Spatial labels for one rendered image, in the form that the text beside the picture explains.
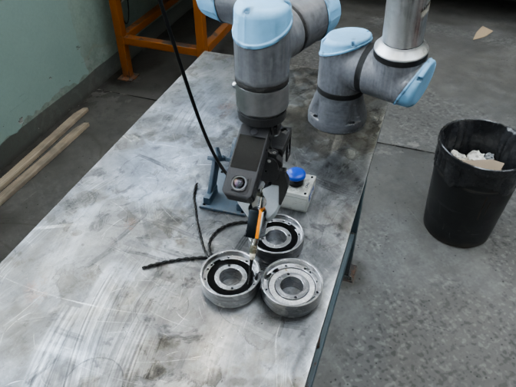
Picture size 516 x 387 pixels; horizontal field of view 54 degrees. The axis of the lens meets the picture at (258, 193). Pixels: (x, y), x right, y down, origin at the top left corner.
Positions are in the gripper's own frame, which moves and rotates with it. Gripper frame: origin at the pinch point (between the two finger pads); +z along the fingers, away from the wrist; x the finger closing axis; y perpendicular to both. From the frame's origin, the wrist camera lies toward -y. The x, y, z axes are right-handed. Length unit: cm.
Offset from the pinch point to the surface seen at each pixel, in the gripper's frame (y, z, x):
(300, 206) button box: 16.9, 11.6, -4.1
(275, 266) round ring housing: -1.5, 9.8, -3.6
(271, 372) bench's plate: -19.6, 13.0, -7.8
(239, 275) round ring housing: -4.0, 11.5, 2.4
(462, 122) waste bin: 125, 52, -47
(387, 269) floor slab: 78, 94, -29
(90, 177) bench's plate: 14.5, 13.1, 43.4
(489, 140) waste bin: 126, 59, -59
